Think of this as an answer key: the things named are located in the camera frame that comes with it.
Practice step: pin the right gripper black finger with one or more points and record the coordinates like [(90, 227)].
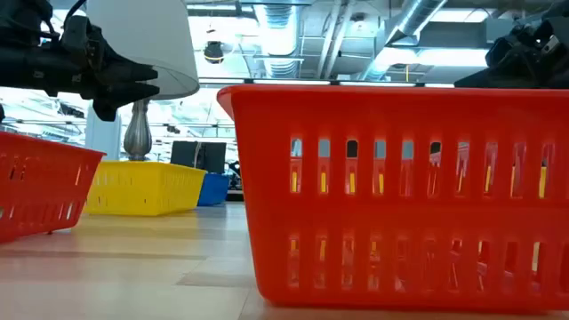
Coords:
[(489, 80)]

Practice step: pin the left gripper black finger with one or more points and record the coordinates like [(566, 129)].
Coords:
[(129, 73), (129, 92)]

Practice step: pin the blue slotted plastic basket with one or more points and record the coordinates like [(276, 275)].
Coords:
[(214, 189)]

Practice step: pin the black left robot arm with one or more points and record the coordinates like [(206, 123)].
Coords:
[(26, 66)]

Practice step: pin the white shade silver table lamp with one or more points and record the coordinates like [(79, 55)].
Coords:
[(151, 40)]

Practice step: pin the white room pillar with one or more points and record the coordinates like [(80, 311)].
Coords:
[(102, 138)]

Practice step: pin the black hanging ceiling fixture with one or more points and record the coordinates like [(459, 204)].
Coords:
[(213, 52)]

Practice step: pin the red slotted plastic basket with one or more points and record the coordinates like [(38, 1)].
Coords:
[(40, 178), (400, 111)]

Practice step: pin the black computer monitor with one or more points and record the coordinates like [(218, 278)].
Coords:
[(209, 155)]

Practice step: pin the silver ventilation duct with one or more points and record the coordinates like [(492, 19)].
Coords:
[(411, 20)]

